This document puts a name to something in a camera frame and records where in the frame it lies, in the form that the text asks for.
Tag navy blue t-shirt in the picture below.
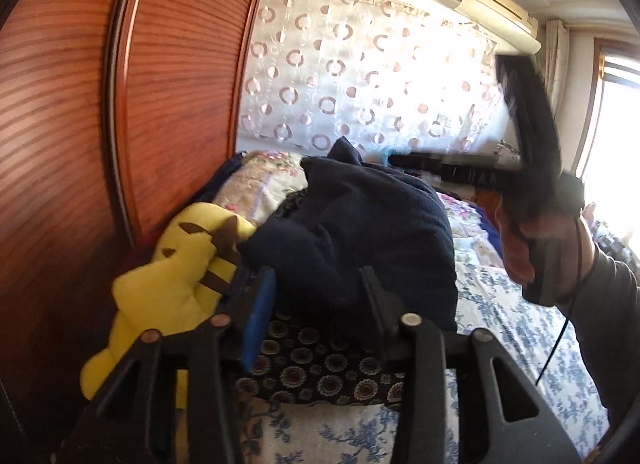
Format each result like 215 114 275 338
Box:
239 138 458 334

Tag grey sleeved right forearm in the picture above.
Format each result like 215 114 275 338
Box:
562 251 639 429

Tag person right hand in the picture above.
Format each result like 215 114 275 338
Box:
496 204 596 305

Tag circle pattern folded cloth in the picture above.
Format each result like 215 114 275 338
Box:
234 188 406 412

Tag yellow pikachu plush toy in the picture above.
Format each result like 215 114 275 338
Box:
80 202 255 399

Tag floral bedspread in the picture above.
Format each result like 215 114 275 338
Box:
200 151 608 463

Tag white air conditioner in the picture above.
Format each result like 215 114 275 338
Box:
456 0 541 55

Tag white circle pattern curtain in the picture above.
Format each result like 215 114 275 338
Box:
236 0 511 155

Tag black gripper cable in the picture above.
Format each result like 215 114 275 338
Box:
534 213 586 387

